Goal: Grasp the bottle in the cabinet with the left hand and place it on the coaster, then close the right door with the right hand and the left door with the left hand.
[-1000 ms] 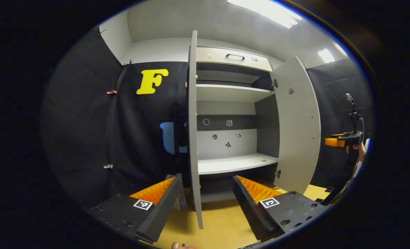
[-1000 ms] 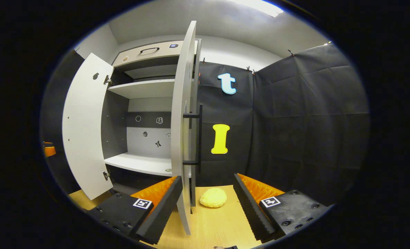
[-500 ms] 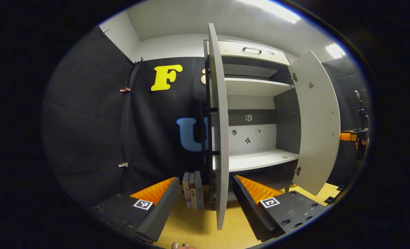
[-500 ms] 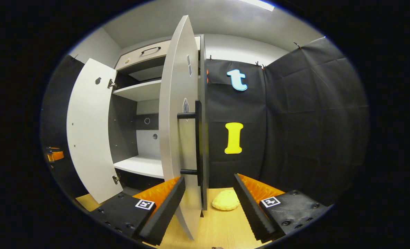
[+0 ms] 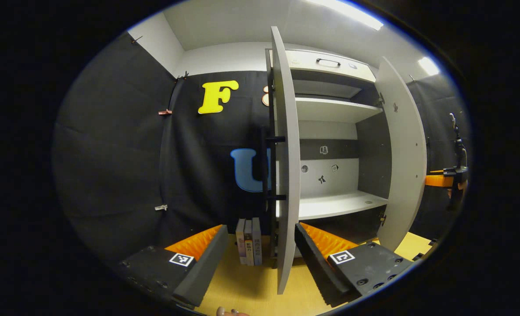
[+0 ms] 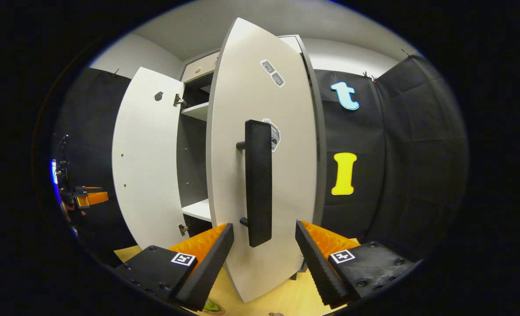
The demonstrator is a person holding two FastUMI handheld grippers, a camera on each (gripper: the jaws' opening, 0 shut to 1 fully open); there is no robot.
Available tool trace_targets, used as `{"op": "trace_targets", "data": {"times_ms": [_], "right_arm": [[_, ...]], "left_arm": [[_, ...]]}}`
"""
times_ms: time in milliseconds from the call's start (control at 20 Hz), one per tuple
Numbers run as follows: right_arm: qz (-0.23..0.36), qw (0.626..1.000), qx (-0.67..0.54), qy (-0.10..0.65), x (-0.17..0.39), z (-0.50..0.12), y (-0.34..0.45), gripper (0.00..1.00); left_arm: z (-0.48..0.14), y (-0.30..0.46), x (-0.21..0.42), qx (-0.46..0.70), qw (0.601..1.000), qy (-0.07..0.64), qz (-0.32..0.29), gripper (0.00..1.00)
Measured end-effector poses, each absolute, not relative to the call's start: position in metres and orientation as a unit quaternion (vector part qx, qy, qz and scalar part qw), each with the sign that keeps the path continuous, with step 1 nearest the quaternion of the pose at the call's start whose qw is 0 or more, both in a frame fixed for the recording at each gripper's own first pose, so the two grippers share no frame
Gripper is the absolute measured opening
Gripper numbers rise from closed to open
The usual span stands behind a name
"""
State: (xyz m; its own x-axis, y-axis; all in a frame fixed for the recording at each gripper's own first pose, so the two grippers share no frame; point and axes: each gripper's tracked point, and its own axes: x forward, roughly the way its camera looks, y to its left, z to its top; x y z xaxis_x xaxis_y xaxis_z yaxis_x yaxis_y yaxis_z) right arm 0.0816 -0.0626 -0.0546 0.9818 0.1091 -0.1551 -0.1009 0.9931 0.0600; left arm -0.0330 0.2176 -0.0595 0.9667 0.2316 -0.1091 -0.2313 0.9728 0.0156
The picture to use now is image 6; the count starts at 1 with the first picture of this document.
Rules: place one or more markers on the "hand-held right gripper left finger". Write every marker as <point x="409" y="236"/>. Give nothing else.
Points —
<point x="213" y="267"/>

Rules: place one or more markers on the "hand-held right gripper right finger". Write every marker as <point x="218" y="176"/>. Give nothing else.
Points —
<point x="317" y="272"/>

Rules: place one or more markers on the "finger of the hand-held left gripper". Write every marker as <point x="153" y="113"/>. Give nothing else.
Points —
<point x="91" y="199"/>
<point x="93" y="190"/>

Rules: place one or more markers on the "clear bottle with green label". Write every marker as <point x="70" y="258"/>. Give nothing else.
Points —
<point x="213" y="306"/>

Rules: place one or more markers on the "white cabinet door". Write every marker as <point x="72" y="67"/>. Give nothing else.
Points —
<point x="148" y="166"/>
<point x="286" y="197"/>

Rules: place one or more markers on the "white cabinet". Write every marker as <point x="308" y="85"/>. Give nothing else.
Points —
<point x="192" y="153"/>

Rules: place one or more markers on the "metal door hinge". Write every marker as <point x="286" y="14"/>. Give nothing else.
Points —
<point x="180" y="101"/>
<point x="183" y="228"/>

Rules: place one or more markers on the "black backdrop cloth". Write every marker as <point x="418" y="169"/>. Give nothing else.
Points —
<point x="417" y="175"/>

